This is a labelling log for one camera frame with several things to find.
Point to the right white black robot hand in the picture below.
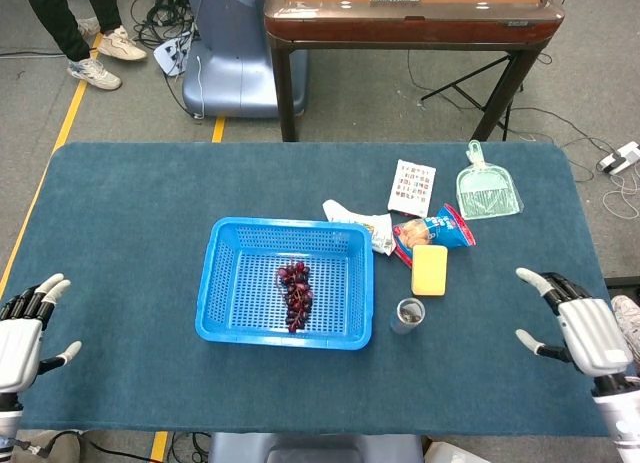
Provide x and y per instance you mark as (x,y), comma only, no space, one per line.
(595,333)

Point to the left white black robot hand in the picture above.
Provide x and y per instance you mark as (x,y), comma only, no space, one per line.
(17,340)

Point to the bunch of purple grapes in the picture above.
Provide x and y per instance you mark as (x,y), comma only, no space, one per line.
(296,293)

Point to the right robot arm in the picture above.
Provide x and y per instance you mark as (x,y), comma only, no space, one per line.
(622,418)

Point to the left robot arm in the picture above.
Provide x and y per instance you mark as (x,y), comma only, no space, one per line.
(7,423)

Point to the blue plastic perforated basket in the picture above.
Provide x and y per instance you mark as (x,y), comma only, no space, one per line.
(227,303)

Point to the white pink sneaker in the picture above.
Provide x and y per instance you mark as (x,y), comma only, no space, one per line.
(627,323)

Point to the blue felt table cloth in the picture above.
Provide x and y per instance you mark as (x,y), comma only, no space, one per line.
(130,233)

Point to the green dustpan in clear wrap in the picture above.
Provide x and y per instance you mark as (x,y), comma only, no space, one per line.
(487,195)

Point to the white power strip with plugs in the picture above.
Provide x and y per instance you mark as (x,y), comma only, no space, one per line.
(622,158)
(172,53)

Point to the yellow sponge block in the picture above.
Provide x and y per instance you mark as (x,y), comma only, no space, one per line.
(429,271)

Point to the blue red snack bag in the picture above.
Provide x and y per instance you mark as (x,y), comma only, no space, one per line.
(440,230)

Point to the clear jar with blue label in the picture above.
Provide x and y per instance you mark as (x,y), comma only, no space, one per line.
(407,317)

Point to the white pack with tile print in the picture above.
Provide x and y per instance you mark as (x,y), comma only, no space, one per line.
(412,188)

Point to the crumpled white packet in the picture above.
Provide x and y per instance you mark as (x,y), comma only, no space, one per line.
(370,230)

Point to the grey robot torso base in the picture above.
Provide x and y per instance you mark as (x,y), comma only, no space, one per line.
(315,448)

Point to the person in black clothes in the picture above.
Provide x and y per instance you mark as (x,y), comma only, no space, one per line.
(60,23)

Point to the brown mahjong table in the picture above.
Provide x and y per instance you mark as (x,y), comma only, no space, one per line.
(400,25)

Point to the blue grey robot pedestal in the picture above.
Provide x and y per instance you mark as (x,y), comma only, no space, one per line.
(240,58)

